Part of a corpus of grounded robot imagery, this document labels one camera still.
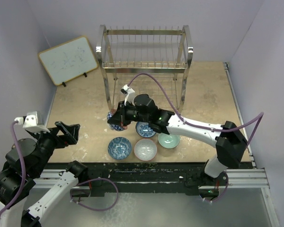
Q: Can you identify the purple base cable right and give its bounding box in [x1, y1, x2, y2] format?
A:
[202, 171, 230, 203]

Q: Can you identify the small whiteboard yellow frame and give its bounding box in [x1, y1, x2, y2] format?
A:
[38, 36, 98, 86]

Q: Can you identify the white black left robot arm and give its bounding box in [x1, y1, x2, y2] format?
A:
[0, 117, 88, 227]

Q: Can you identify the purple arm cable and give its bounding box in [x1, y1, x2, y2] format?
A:
[0, 122, 27, 227]
[127, 73, 265, 145]

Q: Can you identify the blue floral bowl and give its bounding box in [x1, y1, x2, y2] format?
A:
[135, 122, 156, 138]

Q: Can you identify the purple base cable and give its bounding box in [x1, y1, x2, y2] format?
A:
[202, 171, 230, 203]
[70, 177, 119, 211]

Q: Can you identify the light green celadon bowl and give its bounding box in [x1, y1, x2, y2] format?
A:
[158, 133, 180, 149]

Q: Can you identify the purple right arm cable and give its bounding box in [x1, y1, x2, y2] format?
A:
[127, 73, 265, 145]

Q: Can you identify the white red rimmed bowl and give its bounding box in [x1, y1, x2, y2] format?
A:
[134, 139, 157, 161]

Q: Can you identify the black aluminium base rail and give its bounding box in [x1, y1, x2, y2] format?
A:
[37, 161, 268, 197]

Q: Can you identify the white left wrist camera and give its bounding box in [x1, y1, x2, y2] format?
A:
[14, 111, 50, 133]

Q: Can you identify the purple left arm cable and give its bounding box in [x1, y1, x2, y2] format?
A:
[0, 122, 27, 227]

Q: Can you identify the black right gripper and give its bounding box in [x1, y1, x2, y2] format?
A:
[109, 100, 151, 127]

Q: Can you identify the red zigzag patterned bowl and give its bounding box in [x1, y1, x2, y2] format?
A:
[106, 109, 128, 131]

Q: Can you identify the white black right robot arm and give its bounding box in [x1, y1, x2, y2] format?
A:
[107, 94, 247, 185]

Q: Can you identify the stainless steel dish rack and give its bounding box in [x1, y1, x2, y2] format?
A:
[96, 25, 194, 112]

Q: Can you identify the blue patterned bowl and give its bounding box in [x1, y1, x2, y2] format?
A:
[107, 137, 132, 160]

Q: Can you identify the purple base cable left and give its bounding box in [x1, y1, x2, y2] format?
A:
[70, 177, 119, 211]

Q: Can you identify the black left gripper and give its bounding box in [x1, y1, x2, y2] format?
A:
[29, 120, 80, 175]

